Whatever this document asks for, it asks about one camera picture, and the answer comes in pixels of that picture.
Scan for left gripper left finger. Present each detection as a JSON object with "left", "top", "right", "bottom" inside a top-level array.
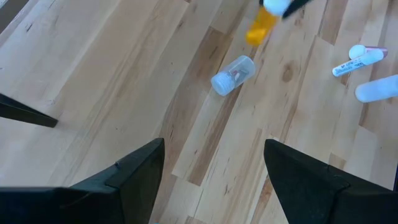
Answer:
[{"left": 0, "top": 138, "right": 165, "bottom": 224}]

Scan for translucent white plastic bottle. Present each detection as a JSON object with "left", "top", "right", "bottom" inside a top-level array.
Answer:
[{"left": 354, "top": 73, "right": 398, "bottom": 104}]

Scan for clear plastic bottle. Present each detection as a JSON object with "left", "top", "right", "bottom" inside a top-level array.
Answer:
[{"left": 210, "top": 55, "right": 257, "bottom": 97}]

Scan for orange vial with white cap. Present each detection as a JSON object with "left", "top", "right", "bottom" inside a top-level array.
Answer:
[{"left": 244, "top": 0, "right": 295, "bottom": 47}]

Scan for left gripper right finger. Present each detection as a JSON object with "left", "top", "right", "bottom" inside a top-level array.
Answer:
[{"left": 264, "top": 138, "right": 398, "bottom": 224}]

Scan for pink vial with white cap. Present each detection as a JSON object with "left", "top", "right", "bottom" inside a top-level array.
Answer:
[{"left": 348, "top": 44, "right": 389, "bottom": 60}]

